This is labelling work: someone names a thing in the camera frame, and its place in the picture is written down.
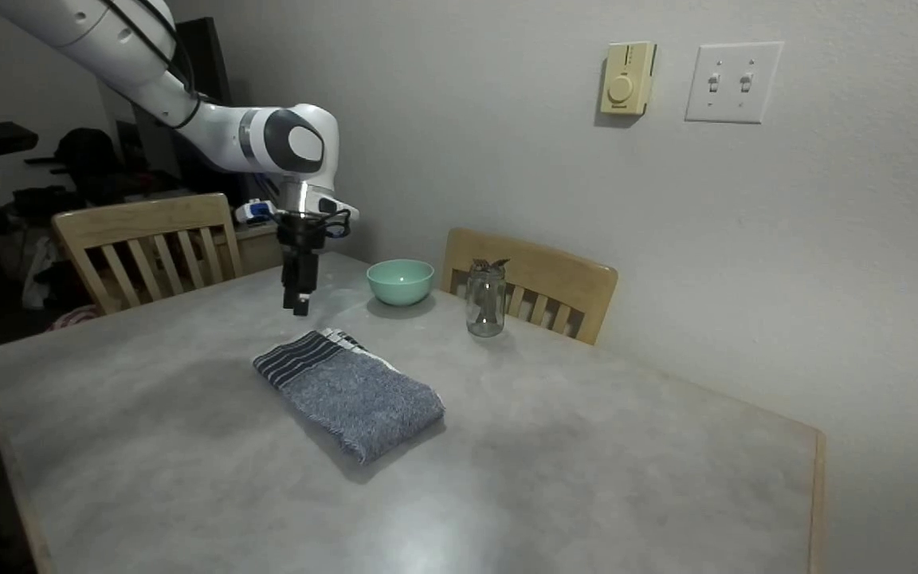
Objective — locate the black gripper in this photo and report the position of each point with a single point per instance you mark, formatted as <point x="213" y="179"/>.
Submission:
<point x="301" y="237"/>

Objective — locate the grey striped towel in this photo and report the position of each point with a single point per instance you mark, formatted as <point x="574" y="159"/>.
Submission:
<point x="349" y="393"/>

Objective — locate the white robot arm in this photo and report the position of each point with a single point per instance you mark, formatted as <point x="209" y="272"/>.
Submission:
<point x="133" y="47"/>

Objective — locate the mint green bowl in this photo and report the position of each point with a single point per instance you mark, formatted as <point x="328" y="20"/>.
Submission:
<point x="399" y="283"/>

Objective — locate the wooden chair at left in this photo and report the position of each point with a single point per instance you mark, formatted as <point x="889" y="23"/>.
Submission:
<point x="152" y="249"/>

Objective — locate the clear glass jar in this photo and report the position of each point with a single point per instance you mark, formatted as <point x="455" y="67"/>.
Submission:
<point x="487" y="297"/>

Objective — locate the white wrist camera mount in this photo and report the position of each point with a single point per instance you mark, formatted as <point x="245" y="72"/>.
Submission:
<point x="308" y="203"/>

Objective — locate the wooden chair by wall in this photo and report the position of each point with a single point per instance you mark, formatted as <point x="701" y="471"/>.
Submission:
<point x="549" y="288"/>

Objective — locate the beige dimmer switch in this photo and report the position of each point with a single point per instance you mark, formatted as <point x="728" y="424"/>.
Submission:
<point x="627" y="82"/>

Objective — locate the white double light switch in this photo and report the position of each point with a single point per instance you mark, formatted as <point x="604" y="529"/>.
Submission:
<point x="733" y="82"/>

